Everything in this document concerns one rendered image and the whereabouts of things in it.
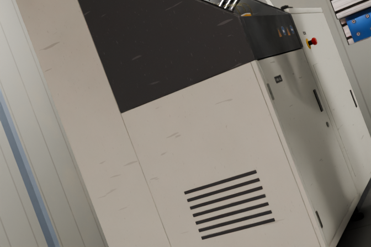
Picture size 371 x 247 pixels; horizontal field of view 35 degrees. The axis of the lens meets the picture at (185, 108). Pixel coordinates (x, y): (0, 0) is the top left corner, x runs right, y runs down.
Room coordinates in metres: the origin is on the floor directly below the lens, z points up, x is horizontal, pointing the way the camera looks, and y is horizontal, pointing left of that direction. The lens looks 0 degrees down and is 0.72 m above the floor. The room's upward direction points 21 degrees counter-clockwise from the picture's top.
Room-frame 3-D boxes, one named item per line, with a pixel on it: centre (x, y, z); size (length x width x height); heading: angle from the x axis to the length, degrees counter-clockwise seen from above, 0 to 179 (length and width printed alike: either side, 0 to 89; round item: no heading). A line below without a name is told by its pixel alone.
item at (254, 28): (2.30, -0.41, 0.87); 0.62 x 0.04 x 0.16; 154
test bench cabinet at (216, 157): (2.42, -0.17, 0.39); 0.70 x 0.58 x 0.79; 154
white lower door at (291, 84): (2.29, -0.43, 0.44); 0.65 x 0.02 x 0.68; 154
